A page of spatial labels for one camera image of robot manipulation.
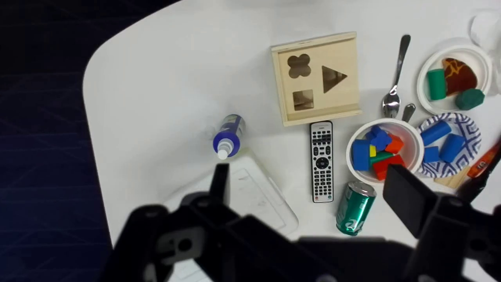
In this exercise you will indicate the blue patterned paper plate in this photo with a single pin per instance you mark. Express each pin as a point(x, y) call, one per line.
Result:
point(466, 125)

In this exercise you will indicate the green soda can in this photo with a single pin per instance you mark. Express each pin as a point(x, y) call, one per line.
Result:
point(353, 208)

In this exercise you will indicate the wooden shape sorter box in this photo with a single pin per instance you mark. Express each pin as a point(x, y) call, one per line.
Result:
point(338, 51)

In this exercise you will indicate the metal spoon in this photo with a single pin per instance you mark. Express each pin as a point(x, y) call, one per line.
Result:
point(389, 103)

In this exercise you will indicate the dark green octagon block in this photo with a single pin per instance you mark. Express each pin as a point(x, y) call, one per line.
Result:
point(468, 98)

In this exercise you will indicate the white bowl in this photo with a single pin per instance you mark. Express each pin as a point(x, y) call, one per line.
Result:
point(411, 150)

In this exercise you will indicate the orange red block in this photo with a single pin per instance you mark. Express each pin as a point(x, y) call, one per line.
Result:
point(394, 144)

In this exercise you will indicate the grey black remote control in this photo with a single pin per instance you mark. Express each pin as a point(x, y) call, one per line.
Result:
point(321, 161)

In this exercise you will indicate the white foam plate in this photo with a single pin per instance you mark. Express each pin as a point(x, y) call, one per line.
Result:
point(482, 78)

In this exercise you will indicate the blue star block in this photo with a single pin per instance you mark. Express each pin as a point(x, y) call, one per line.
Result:
point(378, 136)

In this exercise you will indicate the wooden stick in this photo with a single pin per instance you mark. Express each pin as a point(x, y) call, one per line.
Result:
point(450, 180)

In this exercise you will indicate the brown giraffe pattern piece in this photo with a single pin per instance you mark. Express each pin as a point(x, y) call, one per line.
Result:
point(458, 75)

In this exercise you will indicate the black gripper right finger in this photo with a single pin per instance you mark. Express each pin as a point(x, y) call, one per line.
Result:
point(408, 197)

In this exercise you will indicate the blue capped bottle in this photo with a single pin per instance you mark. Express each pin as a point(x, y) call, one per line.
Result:
point(228, 136)

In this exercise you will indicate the blue cylinder block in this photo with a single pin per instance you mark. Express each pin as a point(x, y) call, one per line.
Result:
point(435, 131)

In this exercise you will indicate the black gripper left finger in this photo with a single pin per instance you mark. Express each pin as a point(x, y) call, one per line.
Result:
point(219, 181)

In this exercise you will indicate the yellow block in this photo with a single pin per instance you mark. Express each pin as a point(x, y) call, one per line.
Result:
point(372, 150)

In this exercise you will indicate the green cylinder block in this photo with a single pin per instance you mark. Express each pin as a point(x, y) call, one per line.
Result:
point(436, 84)

